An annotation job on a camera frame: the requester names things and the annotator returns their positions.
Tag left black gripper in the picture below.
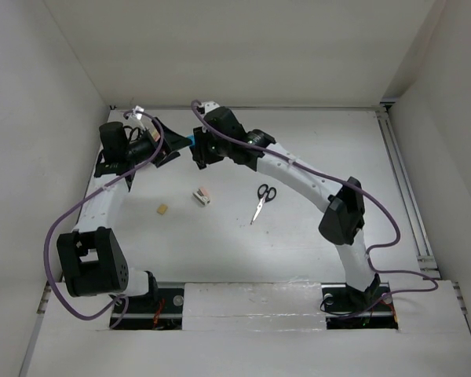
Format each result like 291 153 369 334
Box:
124 119 192 167

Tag blue black highlighter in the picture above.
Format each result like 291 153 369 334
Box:
187 134 195 147

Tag tan eraser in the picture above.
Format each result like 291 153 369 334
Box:
156 204 168 215

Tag black handled scissors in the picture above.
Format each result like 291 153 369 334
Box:
250 184 277 225

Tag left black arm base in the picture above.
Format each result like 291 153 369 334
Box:
109 283 184 331

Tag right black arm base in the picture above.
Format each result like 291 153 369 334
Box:
319 283 399 331

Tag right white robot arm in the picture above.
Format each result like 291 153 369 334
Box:
191 101 380 309

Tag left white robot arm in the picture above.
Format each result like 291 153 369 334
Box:
57 119 192 312

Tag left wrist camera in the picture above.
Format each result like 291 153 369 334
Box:
123 106 159 134

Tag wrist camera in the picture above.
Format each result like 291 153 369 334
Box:
123 106 159 134
198 101 220 115

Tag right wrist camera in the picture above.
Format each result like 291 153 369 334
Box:
198 101 220 115

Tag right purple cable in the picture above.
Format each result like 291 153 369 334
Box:
191 99 440 319

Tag purple cable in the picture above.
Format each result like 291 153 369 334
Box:
191 99 440 319
42 112 166 327

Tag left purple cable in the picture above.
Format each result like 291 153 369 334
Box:
42 112 166 327

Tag aluminium rail right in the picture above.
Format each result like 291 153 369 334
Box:
375 102 433 258

